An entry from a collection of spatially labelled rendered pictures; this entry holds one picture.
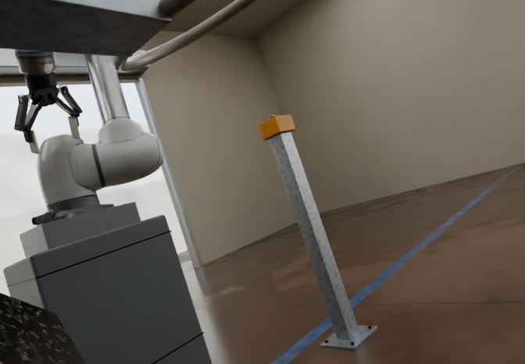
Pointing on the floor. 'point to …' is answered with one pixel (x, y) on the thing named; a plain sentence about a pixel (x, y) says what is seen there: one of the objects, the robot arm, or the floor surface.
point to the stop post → (314, 236)
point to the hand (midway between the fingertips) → (56, 141)
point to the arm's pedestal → (117, 295)
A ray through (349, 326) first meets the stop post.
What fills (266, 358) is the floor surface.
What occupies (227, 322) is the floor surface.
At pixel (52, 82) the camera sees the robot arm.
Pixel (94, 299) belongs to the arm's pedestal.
